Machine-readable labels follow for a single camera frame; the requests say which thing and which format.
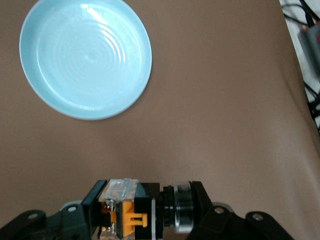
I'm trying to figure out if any black floor cable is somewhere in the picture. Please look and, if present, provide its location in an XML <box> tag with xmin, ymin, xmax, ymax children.
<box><xmin>281</xmin><ymin>0</ymin><xmax>320</xmax><ymax>28</ymax></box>
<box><xmin>303</xmin><ymin>82</ymin><xmax>320</xmax><ymax>126</ymax></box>

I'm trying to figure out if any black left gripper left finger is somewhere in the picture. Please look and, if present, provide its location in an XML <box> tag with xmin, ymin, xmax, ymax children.
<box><xmin>0</xmin><ymin>179</ymin><xmax>108</xmax><ymax>240</ymax></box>

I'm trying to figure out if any orange push-button switch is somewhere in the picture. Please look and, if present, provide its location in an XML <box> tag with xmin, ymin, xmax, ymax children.
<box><xmin>96</xmin><ymin>177</ymin><xmax>195</xmax><ymax>240</ymax></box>

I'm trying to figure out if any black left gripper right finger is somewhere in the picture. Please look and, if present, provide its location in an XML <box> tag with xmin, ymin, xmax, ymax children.
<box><xmin>186</xmin><ymin>181</ymin><xmax>296</xmax><ymax>240</ymax></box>

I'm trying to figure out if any brown table mat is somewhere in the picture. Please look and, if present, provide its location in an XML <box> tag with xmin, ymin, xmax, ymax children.
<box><xmin>0</xmin><ymin>0</ymin><xmax>315</xmax><ymax>240</ymax></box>

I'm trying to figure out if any grey power adapter box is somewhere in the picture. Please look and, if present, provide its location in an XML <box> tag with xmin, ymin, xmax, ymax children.
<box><xmin>297</xmin><ymin>23</ymin><xmax>320</xmax><ymax>66</ymax></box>

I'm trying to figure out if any light blue round plate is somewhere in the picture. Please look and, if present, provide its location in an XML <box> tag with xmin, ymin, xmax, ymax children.
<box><xmin>19</xmin><ymin>0</ymin><xmax>153</xmax><ymax>121</ymax></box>

